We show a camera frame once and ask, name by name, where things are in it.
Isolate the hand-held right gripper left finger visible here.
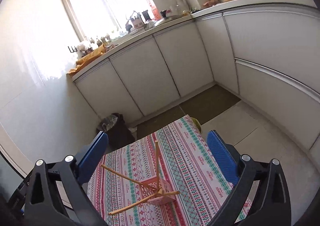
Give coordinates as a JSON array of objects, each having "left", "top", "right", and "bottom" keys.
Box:
[{"left": 24, "top": 131, "right": 109, "bottom": 226}]

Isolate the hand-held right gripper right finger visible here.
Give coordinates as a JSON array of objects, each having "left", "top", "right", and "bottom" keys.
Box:
[{"left": 206, "top": 130, "right": 292, "bottom": 226}]

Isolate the wooden chopstick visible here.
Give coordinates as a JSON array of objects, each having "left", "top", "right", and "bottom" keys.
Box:
[
  {"left": 154, "top": 141, "right": 163, "bottom": 193},
  {"left": 109, "top": 191, "right": 181, "bottom": 216},
  {"left": 100, "top": 164, "right": 160, "bottom": 193}
]

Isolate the pink perforated utensil holder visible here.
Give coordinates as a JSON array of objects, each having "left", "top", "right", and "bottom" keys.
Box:
[{"left": 137, "top": 178, "right": 175, "bottom": 205}]

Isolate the black trash bin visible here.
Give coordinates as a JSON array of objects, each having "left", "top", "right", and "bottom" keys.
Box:
[{"left": 96, "top": 113, "right": 135, "bottom": 150}]

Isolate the patterned striped tablecloth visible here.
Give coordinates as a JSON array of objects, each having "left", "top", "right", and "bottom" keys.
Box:
[{"left": 87, "top": 115, "right": 253, "bottom": 226}]

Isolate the brown floor mat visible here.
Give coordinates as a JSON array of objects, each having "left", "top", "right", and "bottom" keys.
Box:
[{"left": 179, "top": 84, "right": 242, "bottom": 125}]

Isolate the yellow cloth on counter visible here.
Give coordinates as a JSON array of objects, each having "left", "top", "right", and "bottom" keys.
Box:
[{"left": 66, "top": 43, "right": 108, "bottom": 76}]

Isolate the white base cabinet with drawers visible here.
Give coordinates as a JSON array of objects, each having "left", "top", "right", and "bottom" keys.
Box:
[{"left": 192, "top": 3, "right": 320, "bottom": 151}]

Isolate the steel pot lid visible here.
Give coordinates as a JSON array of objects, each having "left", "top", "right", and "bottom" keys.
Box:
[{"left": 154, "top": 16, "right": 175, "bottom": 26}]

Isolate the white kettle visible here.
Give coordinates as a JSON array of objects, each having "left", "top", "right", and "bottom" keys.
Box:
[{"left": 175, "top": 0, "right": 188, "bottom": 15}]

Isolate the red bottle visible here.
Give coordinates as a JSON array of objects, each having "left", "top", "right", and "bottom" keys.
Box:
[{"left": 150, "top": 3, "right": 160, "bottom": 20}]

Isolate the basket with handle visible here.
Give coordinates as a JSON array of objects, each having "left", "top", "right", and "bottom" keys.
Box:
[{"left": 126, "top": 10, "right": 145, "bottom": 33}]

